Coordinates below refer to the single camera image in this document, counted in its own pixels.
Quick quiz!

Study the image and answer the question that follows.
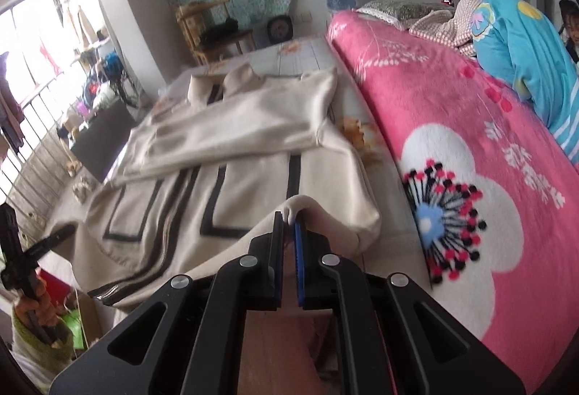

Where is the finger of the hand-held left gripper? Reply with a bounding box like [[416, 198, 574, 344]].
[[20, 224, 76, 269], [0, 202, 22, 283]]

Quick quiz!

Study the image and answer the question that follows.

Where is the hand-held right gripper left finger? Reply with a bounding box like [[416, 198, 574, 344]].
[[49, 210, 290, 395]]

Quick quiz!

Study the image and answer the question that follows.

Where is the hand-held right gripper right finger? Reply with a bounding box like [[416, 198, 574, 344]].
[[292, 216, 528, 395]]

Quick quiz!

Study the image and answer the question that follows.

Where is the cream zip jacket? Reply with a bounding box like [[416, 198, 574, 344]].
[[86, 62, 383, 395]]

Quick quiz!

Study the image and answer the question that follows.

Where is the pile of clothes and bags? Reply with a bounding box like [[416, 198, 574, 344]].
[[79, 51, 130, 110]]

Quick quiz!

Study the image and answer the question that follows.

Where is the person's left hand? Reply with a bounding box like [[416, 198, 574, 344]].
[[16, 280, 62, 332]]

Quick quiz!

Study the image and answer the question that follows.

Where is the red paper bag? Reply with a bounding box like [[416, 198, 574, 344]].
[[38, 268, 77, 310]]

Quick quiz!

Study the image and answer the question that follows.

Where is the green fuzzy sleeve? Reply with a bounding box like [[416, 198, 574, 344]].
[[11, 309, 75, 350]]

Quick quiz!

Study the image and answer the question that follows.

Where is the green paper bag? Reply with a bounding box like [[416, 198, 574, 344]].
[[59, 309, 86, 350]]

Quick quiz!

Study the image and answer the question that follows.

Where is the metal window railing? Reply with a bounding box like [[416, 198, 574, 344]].
[[0, 78, 91, 242]]

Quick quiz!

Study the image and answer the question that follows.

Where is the brown paper bag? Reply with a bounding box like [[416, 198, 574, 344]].
[[75, 290, 102, 344]]

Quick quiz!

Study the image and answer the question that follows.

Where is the black cabinet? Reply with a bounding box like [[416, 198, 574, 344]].
[[68, 98, 139, 183]]

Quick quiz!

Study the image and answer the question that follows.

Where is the dark hanging garment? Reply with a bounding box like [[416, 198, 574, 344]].
[[0, 51, 25, 154]]

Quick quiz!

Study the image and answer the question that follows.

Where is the pink hanging garment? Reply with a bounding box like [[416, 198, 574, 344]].
[[38, 37, 62, 74]]

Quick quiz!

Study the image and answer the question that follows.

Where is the pink flower blanket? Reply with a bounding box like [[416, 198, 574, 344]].
[[326, 10, 579, 395]]

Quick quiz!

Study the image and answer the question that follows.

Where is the black bag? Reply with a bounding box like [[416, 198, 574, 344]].
[[199, 18, 240, 45]]

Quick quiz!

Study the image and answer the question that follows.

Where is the wooden chair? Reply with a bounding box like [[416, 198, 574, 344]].
[[176, 0, 255, 65]]

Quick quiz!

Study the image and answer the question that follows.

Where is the grey lace pillow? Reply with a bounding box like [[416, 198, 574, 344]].
[[357, 0, 453, 31]]

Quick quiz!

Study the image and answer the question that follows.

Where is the pink checked cloth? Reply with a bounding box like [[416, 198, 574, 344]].
[[409, 0, 485, 58]]

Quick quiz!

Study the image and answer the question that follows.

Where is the blue cartoon quilt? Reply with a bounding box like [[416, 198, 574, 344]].
[[468, 0, 579, 165]]

